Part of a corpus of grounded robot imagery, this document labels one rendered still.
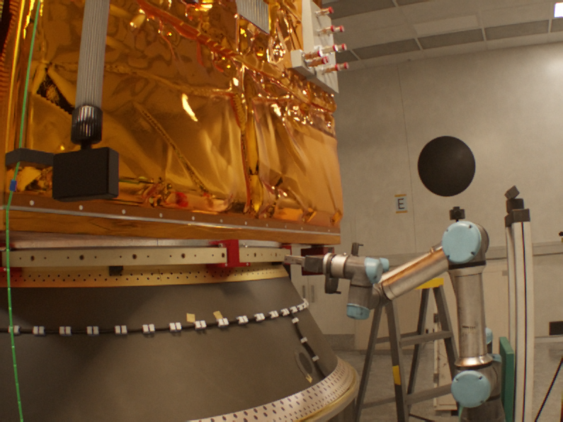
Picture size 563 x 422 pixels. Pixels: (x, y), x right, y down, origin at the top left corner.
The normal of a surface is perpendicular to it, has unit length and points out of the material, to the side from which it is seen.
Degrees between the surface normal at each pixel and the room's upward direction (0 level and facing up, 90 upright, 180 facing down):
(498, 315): 90
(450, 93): 90
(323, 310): 90
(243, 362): 62
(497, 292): 90
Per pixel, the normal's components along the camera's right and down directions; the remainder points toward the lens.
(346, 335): -0.47, -0.06
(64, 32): 0.77, -0.29
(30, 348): 0.08, -0.55
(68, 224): 0.87, -0.08
